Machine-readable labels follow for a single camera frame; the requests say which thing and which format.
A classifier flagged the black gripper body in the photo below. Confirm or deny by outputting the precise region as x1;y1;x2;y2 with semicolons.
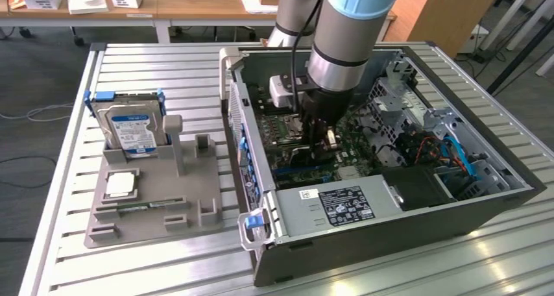
299;88;353;128

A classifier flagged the black graphics card metal bracket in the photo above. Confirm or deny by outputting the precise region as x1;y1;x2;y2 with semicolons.
277;145;330;173

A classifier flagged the metal CPU socket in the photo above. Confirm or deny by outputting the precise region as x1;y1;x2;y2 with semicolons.
281;114;305;138

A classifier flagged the green motherboard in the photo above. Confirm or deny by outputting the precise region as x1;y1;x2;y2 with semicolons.
253;90;389;190

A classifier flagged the blue expansion slot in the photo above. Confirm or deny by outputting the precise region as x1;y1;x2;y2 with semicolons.
273;165;317;177

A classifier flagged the silver perforated drive cage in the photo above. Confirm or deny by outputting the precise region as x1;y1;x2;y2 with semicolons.
368;77;437;154

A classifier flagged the grey power supply black label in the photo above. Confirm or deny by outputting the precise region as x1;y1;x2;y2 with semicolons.
265;174;402;238

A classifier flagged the black fan shroud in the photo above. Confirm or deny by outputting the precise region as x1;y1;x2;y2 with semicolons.
384;166;457;212

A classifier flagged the blue case latch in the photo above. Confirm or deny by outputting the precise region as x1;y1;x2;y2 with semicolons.
245;211;265;229

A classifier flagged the open black PC case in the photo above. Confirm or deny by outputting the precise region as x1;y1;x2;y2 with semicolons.
218;45;548;288

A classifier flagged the white paper stack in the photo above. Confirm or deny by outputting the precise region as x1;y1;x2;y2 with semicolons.
238;0;279;15

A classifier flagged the wooden cabinet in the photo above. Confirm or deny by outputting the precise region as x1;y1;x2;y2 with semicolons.
384;0;506;59

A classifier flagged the grey plastic parts rack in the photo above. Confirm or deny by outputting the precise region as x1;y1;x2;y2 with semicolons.
85;114;225;249

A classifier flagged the white floor unit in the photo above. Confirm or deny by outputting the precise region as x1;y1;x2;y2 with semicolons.
458;25;492;55

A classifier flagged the silver disk bay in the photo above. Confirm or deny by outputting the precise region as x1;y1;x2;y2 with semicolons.
436;159;512;201

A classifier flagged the hard disk in blue carrier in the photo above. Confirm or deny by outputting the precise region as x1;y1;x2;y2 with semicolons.
83;88;169;159

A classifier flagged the black slanted pole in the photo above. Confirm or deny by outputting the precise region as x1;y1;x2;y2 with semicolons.
485;25;554;95

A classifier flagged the silver CPU chip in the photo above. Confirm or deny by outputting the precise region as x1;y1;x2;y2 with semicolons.
106;174;137;199

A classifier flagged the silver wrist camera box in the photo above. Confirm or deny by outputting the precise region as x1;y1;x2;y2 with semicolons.
267;75;305;109

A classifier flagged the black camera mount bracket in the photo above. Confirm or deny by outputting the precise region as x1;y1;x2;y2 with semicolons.
279;73;320;92

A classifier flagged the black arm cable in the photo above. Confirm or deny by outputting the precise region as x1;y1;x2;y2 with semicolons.
290;0;325;114

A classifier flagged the orange wire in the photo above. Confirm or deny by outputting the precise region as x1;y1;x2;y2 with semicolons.
413;136;438;166

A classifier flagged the beige case handle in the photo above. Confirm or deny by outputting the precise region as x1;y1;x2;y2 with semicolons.
218;47;242;101

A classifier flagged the blue wire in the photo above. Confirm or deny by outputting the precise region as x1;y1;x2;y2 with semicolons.
441;135;480;182

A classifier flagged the silver case handle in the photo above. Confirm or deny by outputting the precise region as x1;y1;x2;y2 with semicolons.
238;208;275;252

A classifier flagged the white table frame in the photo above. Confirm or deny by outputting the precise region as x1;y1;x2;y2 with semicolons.
480;0;554;78

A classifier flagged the white floor cable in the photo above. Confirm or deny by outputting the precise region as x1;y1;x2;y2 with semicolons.
0;101;75;121

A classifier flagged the wooden desk white frame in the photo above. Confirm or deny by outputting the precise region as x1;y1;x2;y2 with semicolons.
0;0;398;44

